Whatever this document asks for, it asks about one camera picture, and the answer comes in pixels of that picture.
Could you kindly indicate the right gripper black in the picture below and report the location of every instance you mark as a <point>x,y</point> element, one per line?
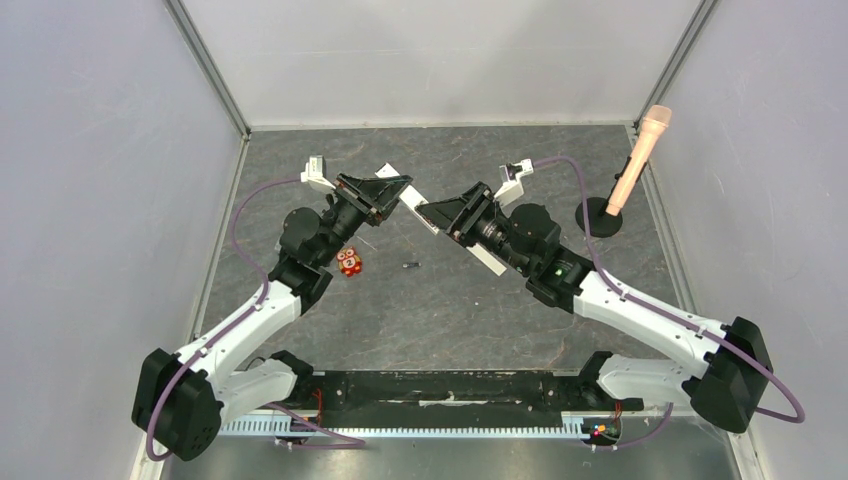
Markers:
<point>468,213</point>

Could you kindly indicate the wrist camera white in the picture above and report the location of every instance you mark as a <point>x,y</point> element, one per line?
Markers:
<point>313,175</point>
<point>512,187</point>

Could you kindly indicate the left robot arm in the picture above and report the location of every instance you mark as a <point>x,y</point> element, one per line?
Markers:
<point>184,398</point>

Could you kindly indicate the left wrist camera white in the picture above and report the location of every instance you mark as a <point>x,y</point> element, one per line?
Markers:
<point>313,175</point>

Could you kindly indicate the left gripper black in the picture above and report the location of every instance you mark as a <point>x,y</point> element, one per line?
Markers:
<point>373,198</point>

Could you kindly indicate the black microphone stand base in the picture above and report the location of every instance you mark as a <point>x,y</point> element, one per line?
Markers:
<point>592,218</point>

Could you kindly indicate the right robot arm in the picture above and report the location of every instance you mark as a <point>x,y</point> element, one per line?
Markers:
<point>719,369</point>

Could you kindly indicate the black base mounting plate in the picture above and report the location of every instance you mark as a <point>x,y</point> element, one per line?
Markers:
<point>450,398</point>

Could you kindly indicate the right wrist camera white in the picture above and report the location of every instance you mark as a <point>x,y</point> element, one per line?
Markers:
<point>512,187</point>

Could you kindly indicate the red owl number block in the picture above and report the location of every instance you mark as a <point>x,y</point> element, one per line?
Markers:
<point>349,262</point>

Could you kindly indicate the pink toy microphone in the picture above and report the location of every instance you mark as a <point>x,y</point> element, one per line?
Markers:
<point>652,127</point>

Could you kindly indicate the white remote control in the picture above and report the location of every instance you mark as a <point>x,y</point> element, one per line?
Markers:
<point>410,197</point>

